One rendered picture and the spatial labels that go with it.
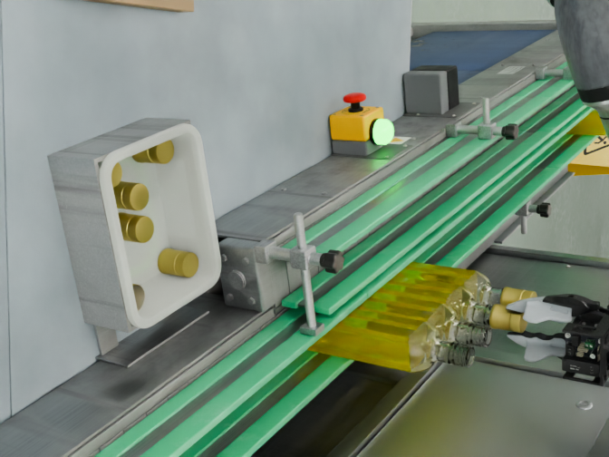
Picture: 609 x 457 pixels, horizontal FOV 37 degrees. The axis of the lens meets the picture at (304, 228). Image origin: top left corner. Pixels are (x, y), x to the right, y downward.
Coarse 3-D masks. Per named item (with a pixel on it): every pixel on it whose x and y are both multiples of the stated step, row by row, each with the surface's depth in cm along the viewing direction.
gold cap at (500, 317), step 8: (496, 304) 127; (496, 312) 126; (504, 312) 125; (512, 312) 125; (496, 320) 126; (504, 320) 125; (512, 320) 124; (520, 320) 124; (496, 328) 127; (504, 328) 126; (512, 328) 125; (520, 328) 124
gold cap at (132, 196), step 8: (120, 184) 111; (128, 184) 110; (136, 184) 110; (120, 192) 110; (128, 192) 110; (136, 192) 110; (144, 192) 111; (120, 200) 110; (128, 200) 110; (136, 200) 110; (144, 200) 111; (120, 208) 112; (128, 208) 111; (136, 208) 110
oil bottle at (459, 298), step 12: (396, 276) 138; (384, 288) 134; (396, 288) 133; (408, 288) 133; (420, 288) 132; (432, 288) 132; (444, 288) 131; (456, 288) 131; (432, 300) 129; (444, 300) 128; (456, 300) 128; (468, 300) 129; (456, 312) 128; (468, 312) 128
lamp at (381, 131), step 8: (376, 120) 153; (384, 120) 153; (376, 128) 152; (384, 128) 152; (392, 128) 154; (376, 136) 153; (384, 136) 152; (392, 136) 155; (376, 144) 154; (384, 144) 154
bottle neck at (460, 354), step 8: (440, 344) 119; (448, 344) 119; (456, 344) 119; (440, 352) 119; (448, 352) 118; (456, 352) 118; (464, 352) 117; (472, 352) 119; (440, 360) 119; (448, 360) 118; (456, 360) 118; (464, 360) 117; (472, 360) 119
